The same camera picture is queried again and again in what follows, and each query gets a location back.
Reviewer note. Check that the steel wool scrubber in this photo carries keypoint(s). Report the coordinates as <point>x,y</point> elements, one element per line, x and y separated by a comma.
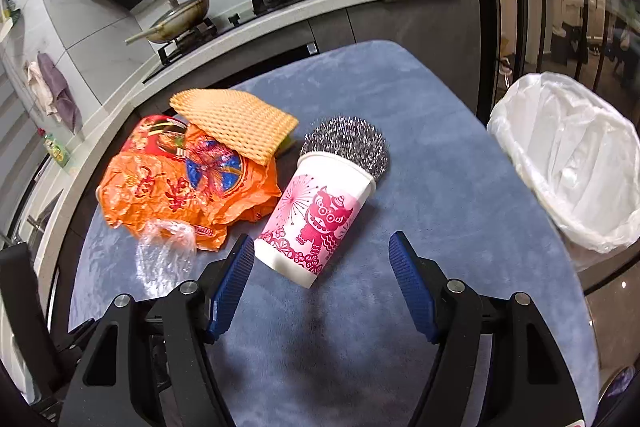
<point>350,142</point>

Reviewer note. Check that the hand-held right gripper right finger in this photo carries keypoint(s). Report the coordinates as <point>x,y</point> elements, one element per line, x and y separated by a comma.
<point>412,282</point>

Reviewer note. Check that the orange honeycomb dish cloth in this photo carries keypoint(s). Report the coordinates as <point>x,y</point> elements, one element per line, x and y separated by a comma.
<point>235,117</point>

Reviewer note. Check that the purple hanging towel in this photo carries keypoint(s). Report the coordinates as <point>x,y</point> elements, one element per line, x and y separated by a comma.
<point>60,92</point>

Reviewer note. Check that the white hanging towel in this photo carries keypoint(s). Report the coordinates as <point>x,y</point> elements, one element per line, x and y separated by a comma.
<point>37,87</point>

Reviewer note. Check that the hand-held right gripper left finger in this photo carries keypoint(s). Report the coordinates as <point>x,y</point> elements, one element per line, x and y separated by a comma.
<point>232,282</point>

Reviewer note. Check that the clear plastic wrap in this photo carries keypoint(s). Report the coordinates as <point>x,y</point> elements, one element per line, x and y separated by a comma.
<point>165,252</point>

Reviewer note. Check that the green carton box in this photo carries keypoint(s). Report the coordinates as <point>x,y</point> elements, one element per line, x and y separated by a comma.
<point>284,144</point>

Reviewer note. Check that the grey kitchen cabinet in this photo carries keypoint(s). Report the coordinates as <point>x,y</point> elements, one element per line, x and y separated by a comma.
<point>415,22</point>

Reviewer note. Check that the bin with white plastic liner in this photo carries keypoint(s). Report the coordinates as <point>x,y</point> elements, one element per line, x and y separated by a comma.
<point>575,157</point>

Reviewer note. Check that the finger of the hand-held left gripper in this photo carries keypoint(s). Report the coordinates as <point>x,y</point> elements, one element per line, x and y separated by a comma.
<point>30,307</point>

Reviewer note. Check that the bronze wok with lid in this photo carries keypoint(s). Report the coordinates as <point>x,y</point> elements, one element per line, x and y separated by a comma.
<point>180,17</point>

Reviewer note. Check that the white paper cup pink print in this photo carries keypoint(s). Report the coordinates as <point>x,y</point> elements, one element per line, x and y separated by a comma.
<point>320,217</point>

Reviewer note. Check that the black gas stove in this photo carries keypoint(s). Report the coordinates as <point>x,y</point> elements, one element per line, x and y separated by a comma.
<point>240,19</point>

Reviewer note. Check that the crumpled orange snack bag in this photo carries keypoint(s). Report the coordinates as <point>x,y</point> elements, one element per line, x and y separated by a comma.
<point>150,187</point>

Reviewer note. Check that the blue velvet table cloth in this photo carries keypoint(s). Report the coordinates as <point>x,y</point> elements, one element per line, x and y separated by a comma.
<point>425,132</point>

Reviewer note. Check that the green dish soap bottle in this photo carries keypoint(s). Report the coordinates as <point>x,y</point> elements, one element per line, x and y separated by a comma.
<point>56,149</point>

